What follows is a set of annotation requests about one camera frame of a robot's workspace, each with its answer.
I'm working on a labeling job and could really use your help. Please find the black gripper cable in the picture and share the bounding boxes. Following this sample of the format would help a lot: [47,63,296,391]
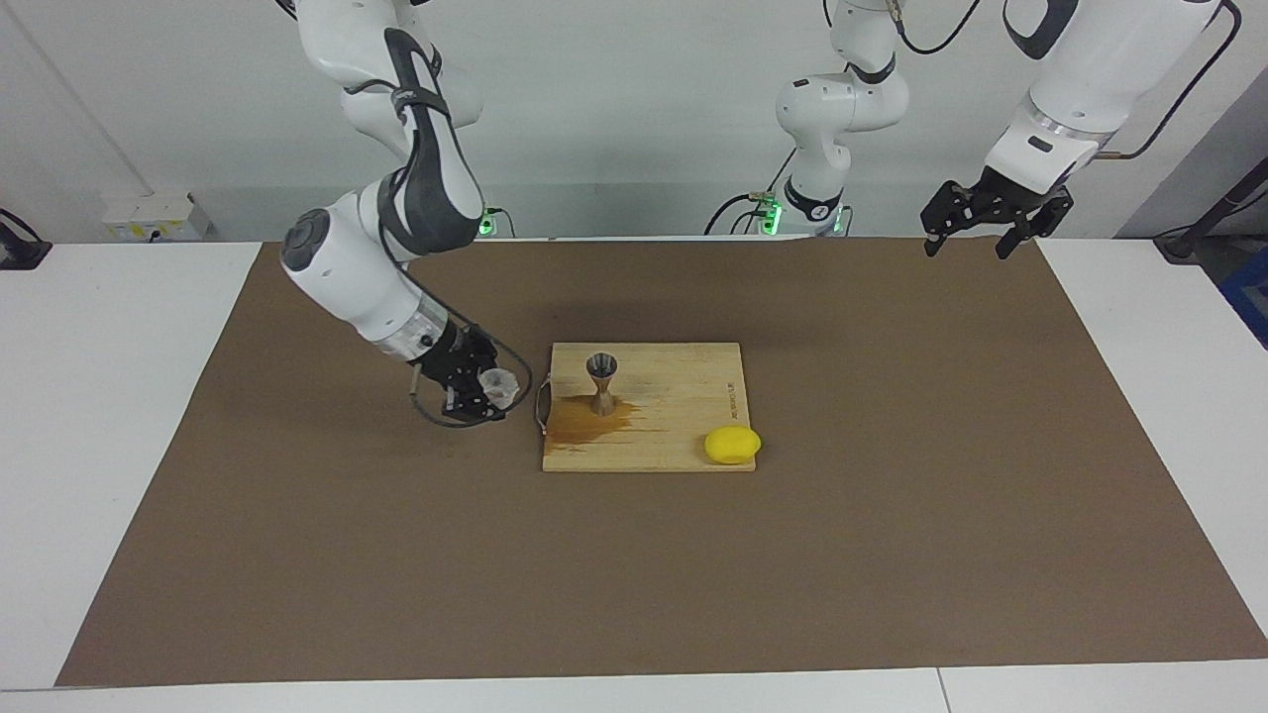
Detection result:
[1095,0,1244,159]
[408,287,534,429]

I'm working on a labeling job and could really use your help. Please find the black stand pole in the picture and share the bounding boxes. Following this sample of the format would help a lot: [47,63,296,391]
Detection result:
[1154,158,1268,263]

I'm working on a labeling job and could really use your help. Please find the black left base cables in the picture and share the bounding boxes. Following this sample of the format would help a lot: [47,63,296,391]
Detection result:
[705,149,798,237]

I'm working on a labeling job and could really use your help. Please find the white wall power strip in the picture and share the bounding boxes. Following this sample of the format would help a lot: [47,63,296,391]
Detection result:
[102,193,211,242]

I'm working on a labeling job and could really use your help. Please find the steel double jigger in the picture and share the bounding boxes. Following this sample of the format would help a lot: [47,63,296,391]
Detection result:
[585,353,622,416]

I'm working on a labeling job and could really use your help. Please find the yellow lemon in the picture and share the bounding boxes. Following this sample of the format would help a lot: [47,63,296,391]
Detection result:
[704,426,763,465]

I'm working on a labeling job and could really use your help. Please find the wooden cutting board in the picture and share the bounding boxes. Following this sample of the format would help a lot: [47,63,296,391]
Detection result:
[535,343,757,473]

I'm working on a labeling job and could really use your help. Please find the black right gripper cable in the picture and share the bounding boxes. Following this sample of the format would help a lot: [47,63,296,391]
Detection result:
[408,287,534,429]

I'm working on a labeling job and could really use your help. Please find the brown table mat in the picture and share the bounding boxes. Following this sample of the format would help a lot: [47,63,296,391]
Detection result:
[54,238,1268,687]

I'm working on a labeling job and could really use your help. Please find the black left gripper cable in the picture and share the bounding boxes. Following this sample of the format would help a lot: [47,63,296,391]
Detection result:
[1095,0,1244,159]

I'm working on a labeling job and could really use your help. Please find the blue crate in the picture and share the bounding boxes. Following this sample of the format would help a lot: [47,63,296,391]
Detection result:
[1218,248,1268,350]

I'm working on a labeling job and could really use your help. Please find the black clamp base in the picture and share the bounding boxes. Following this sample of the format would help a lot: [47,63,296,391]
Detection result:
[0,208,53,270]

